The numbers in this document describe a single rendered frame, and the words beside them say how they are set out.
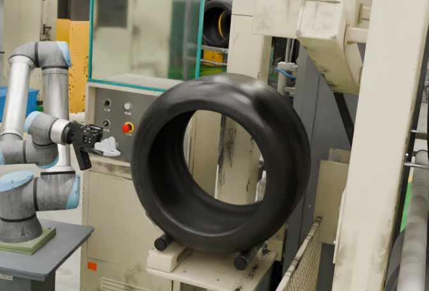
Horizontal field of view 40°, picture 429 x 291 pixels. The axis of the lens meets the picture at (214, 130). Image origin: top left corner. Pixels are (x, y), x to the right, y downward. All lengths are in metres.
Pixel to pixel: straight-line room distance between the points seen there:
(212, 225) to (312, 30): 1.02
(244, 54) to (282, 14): 0.70
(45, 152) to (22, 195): 0.40
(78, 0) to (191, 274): 5.95
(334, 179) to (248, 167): 0.33
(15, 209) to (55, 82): 0.56
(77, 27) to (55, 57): 5.00
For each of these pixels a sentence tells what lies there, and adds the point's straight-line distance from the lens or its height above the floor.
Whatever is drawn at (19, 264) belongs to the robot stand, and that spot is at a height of 0.60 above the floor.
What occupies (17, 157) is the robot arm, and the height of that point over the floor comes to 1.07.
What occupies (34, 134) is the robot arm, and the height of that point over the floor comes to 1.17.
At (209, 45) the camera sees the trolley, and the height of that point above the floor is 1.18.
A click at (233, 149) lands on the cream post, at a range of 2.20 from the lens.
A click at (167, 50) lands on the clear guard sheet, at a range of 2.63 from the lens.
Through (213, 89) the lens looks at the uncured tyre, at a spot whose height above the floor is 1.44.
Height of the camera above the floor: 1.74
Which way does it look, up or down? 14 degrees down
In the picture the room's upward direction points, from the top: 5 degrees clockwise
